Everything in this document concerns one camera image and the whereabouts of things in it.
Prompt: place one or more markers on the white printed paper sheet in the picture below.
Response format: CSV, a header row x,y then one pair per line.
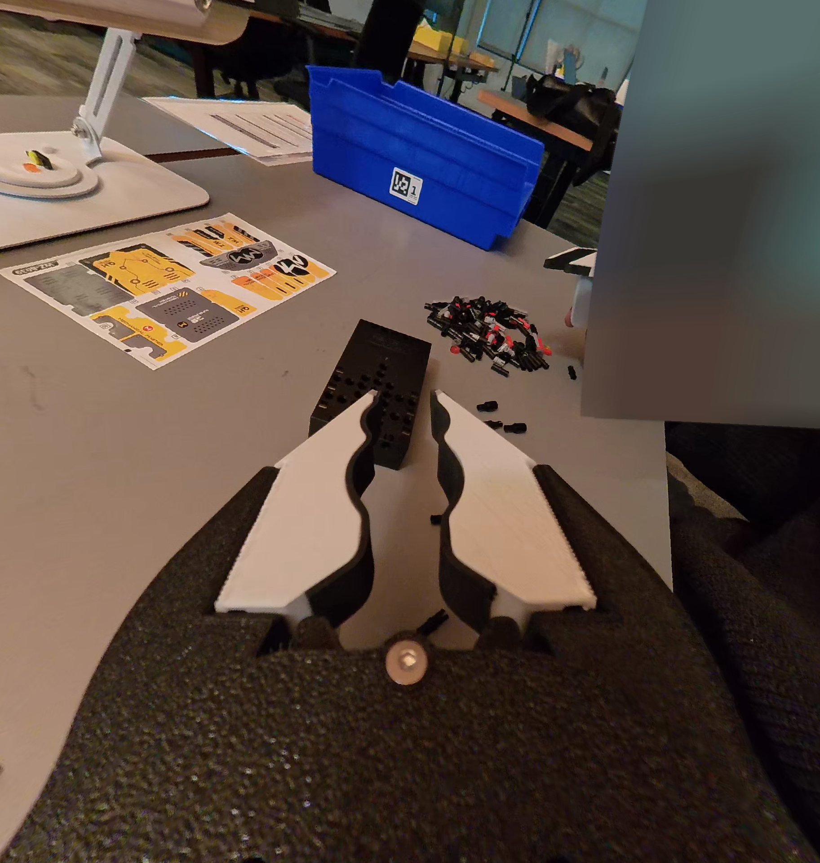
x,y
248,128

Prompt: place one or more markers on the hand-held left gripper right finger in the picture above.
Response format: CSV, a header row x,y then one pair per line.
x,y
511,532

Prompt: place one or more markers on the black perforated plastic block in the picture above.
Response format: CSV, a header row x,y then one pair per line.
x,y
383,364

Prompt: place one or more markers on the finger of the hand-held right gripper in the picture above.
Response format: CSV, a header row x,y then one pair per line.
x,y
581,261

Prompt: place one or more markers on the yellow sticker sheet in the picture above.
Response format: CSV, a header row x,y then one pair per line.
x,y
180,303

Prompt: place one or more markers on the pile of small plastic pins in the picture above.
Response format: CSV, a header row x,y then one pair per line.
x,y
490,330

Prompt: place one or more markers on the wooden background desk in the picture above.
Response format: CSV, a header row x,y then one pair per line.
x,y
517,113

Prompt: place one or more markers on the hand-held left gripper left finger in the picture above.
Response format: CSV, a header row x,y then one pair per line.
x,y
295,532

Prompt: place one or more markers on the blue storage bin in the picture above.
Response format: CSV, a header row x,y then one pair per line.
x,y
416,135

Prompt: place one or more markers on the black backpack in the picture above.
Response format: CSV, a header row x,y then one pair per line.
x,y
571,108

